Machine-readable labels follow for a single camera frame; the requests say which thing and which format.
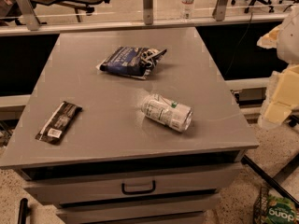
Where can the clear plastic water bottle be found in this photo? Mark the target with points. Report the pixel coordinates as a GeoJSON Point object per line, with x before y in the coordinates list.
{"type": "Point", "coordinates": [187, 6]}

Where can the white 7up soda can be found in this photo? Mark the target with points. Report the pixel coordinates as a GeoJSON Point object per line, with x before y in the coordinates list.
{"type": "Point", "coordinates": [167, 112]}

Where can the black snack bar wrapper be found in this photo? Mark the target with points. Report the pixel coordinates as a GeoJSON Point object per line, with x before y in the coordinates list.
{"type": "Point", "coordinates": [56, 126]}

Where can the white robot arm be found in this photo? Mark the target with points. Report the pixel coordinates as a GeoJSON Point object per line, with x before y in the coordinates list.
{"type": "Point", "coordinates": [288, 38]}

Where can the black wire basket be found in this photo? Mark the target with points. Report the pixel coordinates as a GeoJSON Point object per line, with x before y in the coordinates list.
{"type": "Point", "coordinates": [260, 206]}

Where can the blue chip bag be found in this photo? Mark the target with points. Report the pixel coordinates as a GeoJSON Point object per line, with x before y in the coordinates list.
{"type": "Point", "coordinates": [132, 61]}

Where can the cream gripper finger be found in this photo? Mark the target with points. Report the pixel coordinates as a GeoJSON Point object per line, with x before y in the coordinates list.
{"type": "Point", "coordinates": [269, 40]}
{"type": "Point", "coordinates": [282, 97]}

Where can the green dang snack bag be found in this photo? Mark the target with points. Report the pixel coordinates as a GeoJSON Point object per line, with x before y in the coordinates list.
{"type": "Point", "coordinates": [280, 211]}

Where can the black drawer handle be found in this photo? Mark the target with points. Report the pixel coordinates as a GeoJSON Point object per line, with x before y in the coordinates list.
{"type": "Point", "coordinates": [138, 188]}

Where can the metal railing frame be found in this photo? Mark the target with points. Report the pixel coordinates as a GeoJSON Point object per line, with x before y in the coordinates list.
{"type": "Point", "coordinates": [38, 19]}

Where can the black floor bar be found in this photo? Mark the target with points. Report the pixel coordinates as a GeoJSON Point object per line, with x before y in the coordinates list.
{"type": "Point", "coordinates": [23, 211]}

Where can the grey drawer cabinet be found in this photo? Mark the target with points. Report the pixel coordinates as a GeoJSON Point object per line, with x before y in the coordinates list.
{"type": "Point", "coordinates": [129, 127]}

